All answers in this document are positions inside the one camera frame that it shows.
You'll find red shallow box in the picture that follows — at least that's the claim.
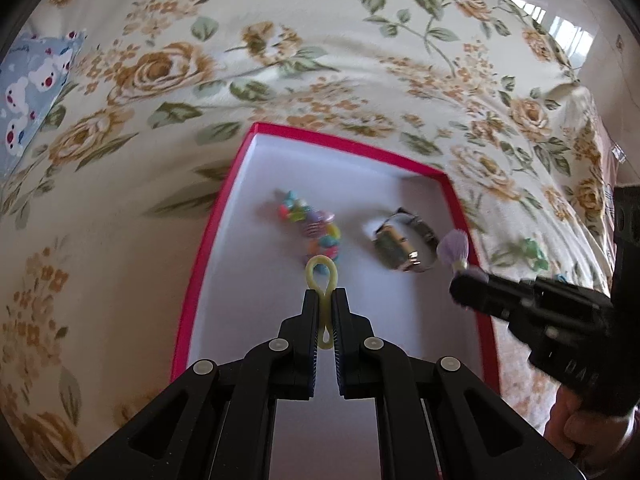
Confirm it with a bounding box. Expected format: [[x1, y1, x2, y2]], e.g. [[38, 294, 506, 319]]
[[170, 121, 501, 395]]

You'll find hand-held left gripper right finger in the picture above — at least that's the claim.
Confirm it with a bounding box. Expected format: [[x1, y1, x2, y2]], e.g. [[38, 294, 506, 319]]
[[331, 287, 587, 480]]

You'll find yellow hair tie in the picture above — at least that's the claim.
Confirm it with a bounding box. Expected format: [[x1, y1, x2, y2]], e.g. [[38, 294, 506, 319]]
[[305, 255, 337, 350]]

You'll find silver wristwatch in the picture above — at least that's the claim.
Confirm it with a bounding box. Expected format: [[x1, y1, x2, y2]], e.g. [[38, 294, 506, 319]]
[[372, 207, 441, 273]]

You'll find floral blanket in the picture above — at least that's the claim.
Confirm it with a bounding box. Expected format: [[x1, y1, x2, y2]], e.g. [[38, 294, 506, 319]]
[[0, 0, 628, 480]]

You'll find colourful bead bracelet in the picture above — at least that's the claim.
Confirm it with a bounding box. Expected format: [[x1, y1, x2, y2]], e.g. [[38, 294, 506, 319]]
[[274, 189, 342, 264]]

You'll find purple hair tie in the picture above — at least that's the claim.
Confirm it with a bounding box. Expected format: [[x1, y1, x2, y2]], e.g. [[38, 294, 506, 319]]
[[437, 230, 471, 272]]

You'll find blue bear print pillow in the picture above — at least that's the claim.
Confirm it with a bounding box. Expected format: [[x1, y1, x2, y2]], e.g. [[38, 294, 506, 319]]
[[0, 29, 87, 177]]

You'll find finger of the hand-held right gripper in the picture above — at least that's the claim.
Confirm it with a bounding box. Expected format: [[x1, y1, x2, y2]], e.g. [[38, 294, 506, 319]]
[[449, 277, 521, 322], [462, 268, 538, 297]]

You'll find person's right hand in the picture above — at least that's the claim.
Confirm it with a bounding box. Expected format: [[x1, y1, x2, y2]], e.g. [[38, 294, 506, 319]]
[[544, 386, 640, 480]]

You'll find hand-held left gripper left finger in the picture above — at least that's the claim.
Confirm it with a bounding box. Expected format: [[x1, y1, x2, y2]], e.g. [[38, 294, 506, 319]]
[[65, 287, 321, 480]]

